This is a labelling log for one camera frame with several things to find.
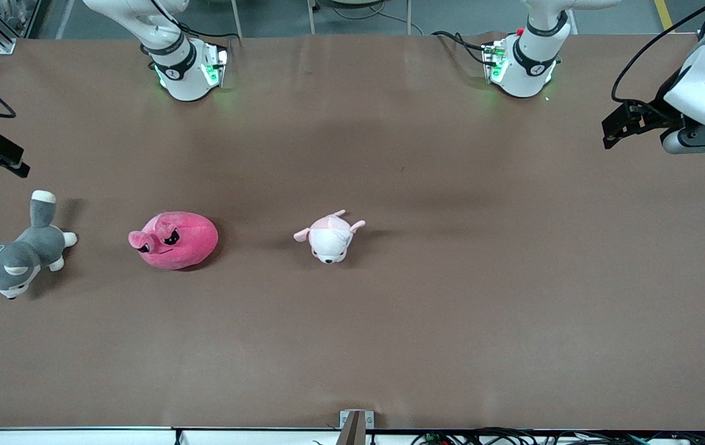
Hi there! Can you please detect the hot pink plush toy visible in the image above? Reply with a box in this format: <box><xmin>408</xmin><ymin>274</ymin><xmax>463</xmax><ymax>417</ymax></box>
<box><xmin>128</xmin><ymin>211</ymin><xmax>219</xmax><ymax>271</ymax></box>

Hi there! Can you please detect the grey white husky plush toy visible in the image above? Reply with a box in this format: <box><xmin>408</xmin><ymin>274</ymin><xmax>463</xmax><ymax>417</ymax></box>
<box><xmin>0</xmin><ymin>190</ymin><xmax>78</xmax><ymax>300</ymax></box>

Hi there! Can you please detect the pale pink white plush toy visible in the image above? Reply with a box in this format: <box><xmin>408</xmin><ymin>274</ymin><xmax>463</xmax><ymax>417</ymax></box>
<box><xmin>294</xmin><ymin>210</ymin><xmax>366</xmax><ymax>265</ymax></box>

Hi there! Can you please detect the brown paper table cover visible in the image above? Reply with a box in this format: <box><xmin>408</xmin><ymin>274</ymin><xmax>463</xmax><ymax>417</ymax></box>
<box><xmin>0</xmin><ymin>32</ymin><xmax>705</xmax><ymax>431</ymax></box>

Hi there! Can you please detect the white table edge strip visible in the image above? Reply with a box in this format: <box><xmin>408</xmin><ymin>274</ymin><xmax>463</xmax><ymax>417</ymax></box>
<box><xmin>0</xmin><ymin>426</ymin><xmax>705</xmax><ymax>445</ymax></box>

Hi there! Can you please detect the left arm base black cable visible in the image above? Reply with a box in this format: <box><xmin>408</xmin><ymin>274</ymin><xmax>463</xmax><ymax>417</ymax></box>
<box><xmin>432</xmin><ymin>31</ymin><xmax>490</xmax><ymax>66</ymax></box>

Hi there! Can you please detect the arm base black cable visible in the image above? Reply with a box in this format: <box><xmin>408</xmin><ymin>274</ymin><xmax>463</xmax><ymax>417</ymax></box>
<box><xmin>432</xmin><ymin>31</ymin><xmax>490</xmax><ymax>66</ymax></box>
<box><xmin>176</xmin><ymin>23</ymin><xmax>241</xmax><ymax>43</ymax></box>

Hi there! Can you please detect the right arm base black cable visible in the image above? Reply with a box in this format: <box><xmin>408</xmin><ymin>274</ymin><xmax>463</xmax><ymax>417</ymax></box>
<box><xmin>176</xmin><ymin>23</ymin><xmax>241</xmax><ymax>43</ymax></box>

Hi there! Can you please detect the tangled black cable bundle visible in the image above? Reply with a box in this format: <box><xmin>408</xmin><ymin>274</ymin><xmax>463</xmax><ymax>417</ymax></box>
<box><xmin>411</xmin><ymin>426</ymin><xmax>705</xmax><ymax>445</ymax></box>

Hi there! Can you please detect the grey metal camera bracket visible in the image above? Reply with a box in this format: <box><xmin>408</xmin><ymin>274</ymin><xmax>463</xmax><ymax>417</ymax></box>
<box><xmin>340</xmin><ymin>410</ymin><xmax>375</xmax><ymax>445</ymax></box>

